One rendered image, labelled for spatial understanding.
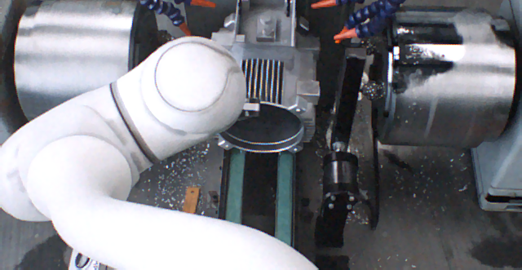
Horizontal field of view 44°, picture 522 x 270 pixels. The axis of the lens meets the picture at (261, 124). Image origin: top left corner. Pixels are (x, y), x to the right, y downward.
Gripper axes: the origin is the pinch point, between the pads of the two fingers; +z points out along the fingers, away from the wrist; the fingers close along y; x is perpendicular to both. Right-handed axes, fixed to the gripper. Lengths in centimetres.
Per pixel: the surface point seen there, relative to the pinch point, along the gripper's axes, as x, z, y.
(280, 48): -11.3, 2.4, -9.0
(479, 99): -3.8, 1.0, -41.2
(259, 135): 2.4, 17.2, -5.6
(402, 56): -10.2, -0.1, -28.4
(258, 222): 18.5, 19.0, -5.9
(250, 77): -6.6, 3.4, -4.2
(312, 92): -4.6, 5.8, -14.6
